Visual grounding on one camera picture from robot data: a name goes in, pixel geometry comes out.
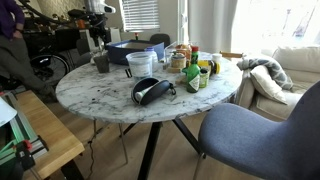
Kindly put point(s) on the yellow container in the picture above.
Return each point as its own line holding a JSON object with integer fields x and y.
{"x": 208, "y": 66}

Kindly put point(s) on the green bottle with red cap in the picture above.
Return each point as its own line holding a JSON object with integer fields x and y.
{"x": 193, "y": 75}

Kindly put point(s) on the black bicycle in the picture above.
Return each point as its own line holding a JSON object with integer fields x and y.
{"x": 50, "y": 63}

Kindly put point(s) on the black glasses case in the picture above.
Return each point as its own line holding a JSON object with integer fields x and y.
{"x": 153, "y": 93}

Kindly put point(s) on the grey patterned pillow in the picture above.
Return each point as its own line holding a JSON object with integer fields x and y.
{"x": 273, "y": 68}

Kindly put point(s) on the white plastic tub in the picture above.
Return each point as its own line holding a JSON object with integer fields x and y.
{"x": 140, "y": 66}

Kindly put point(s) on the white tube with green band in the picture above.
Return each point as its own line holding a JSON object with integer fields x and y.
{"x": 144, "y": 93}

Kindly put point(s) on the clear plastic box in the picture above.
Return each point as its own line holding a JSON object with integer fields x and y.
{"x": 180, "y": 48}

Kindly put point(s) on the green grey machine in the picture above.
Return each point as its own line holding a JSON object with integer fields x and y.
{"x": 16, "y": 146}

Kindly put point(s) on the small wooden block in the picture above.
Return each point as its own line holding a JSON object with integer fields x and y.
{"x": 174, "y": 69}

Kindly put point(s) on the white window blinds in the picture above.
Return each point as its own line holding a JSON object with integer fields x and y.
{"x": 140, "y": 15}

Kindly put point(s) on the small green jar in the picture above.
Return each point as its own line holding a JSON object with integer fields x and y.
{"x": 203, "y": 78}

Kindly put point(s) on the white curtain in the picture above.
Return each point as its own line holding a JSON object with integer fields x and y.
{"x": 211, "y": 23}

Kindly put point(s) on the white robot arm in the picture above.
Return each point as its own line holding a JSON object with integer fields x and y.
{"x": 100, "y": 6}

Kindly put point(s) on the dark grey chair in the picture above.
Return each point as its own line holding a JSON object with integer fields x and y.
{"x": 160, "y": 39}

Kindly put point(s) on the clear cup of coffee beans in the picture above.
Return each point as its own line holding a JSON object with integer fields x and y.
{"x": 102, "y": 64}

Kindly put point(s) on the bottle with blue cap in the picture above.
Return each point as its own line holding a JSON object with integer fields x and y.
{"x": 154, "y": 60}

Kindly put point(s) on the black table legs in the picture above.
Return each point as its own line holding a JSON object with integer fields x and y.
{"x": 150, "y": 146}

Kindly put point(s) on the light wooden bench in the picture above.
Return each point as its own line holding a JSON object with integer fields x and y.
{"x": 46, "y": 133}

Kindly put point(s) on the glass jar with wooden lid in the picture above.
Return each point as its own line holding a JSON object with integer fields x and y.
{"x": 178, "y": 60}

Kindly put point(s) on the small white cup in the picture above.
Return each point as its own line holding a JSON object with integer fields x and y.
{"x": 216, "y": 57}

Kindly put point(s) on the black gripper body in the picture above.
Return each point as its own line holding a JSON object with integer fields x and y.
{"x": 99, "y": 28}

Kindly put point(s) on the blue upholstered chair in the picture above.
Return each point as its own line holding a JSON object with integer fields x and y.
{"x": 260, "y": 140}

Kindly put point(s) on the person in purple top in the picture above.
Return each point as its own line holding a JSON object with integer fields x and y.
{"x": 13, "y": 50}

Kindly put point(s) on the plain beige pillow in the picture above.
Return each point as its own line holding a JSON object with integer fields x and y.
{"x": 266, "y": 85}

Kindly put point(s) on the beige sofa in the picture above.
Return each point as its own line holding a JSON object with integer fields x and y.
{"x": 300, "y": 76}

